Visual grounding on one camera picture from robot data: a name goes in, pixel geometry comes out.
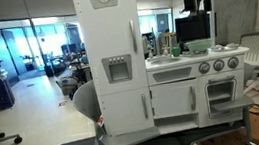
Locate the grey oven door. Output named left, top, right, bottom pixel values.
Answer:
left=204, top=75, right=252, bottom=119

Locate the left grey stove burner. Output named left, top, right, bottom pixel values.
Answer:
left=182, top=49, right=209, bottom=58

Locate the left grey knob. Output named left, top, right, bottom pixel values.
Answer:
left=198, top=62, right=211, bottom=74

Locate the dark blue suitcase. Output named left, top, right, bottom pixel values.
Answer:
left=0, top=77, right=15, bottom=110

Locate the grey stove burner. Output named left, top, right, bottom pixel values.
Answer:
left=182, top=49, right=209, bottom=58
left=210, top=43, right=239, bottom=52

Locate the right grey stove burner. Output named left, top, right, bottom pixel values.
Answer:
left=210, top=43, right=239, bottom=52

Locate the right grey knob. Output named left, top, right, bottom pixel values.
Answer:
left=228, top=57, right=239, bottom=69

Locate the cardboard box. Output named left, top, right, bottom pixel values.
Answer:
left=197, top=106, right=259, bottom=145

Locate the grey toy sink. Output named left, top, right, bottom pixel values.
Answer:
left=151, top=57, right=181, bottom=66

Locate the white toy kitchen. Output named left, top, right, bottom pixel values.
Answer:
left=74, top=0, right=248, bottom=145

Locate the grey knob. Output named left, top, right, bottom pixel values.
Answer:
left=213, top=59, right=225, bottom=71
left=198, top=62, right=211, bottom=74
left=228, top=57, right=239, bottom=69

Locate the middle grey knob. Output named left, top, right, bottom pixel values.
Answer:
left=213, top=59, right=225, bottom=71

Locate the black monitor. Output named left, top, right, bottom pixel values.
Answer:
left=175, top=13, right=211, bottom=42

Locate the white cabinet door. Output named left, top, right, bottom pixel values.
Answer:
left=150, top=79, right=198, bottom=119

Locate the mint green pot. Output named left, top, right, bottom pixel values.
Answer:
left=185, top=39, right=213, bottom=52

